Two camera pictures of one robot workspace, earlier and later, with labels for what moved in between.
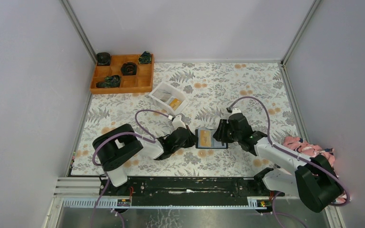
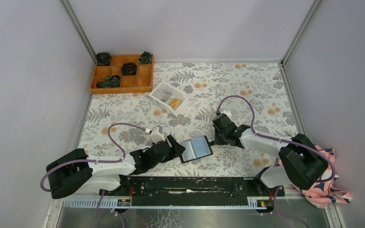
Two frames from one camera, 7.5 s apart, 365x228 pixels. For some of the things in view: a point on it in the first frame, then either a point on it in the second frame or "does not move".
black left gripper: (191, 140) -> (176, 149)
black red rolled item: (129, 68) does not move
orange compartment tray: (124, 74) does not move
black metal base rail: (187, 190) does not move
